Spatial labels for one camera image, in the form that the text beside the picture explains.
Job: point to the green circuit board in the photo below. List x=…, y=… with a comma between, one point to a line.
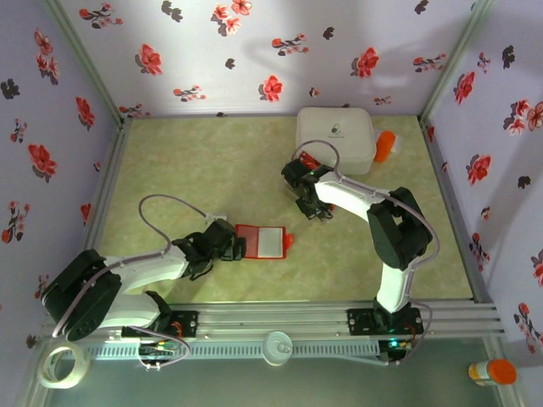
x=159, y=348
x=396, y=347

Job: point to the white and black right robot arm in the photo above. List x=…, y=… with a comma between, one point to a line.
x=348, y=195

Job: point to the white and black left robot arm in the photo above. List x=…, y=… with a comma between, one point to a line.
x=144, y=271

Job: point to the orange-capped bottle lying down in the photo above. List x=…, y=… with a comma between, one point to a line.
x=384, y=146

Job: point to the aluminium frame rail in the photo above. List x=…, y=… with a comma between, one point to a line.
x=275, y=316
x=108, y=186
x=454, y=212

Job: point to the white plastic medicine box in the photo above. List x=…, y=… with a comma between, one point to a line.
x=335, y=135

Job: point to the clear tape roll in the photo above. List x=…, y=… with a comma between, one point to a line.
x=46, y=366

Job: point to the aluminium corner post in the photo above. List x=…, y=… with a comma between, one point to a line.
x=87, y=63
x=451, y=63

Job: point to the white round cap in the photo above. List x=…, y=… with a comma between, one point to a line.
x=278, y=347

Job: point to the red credit card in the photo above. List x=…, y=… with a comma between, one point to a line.
x=307, y=159

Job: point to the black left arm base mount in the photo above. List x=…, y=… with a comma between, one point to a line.
x=186, y=322

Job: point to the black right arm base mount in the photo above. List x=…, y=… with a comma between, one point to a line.
x=360, y=322

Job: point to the yellow bottle with orange lid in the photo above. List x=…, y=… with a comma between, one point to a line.
x=498, y=372

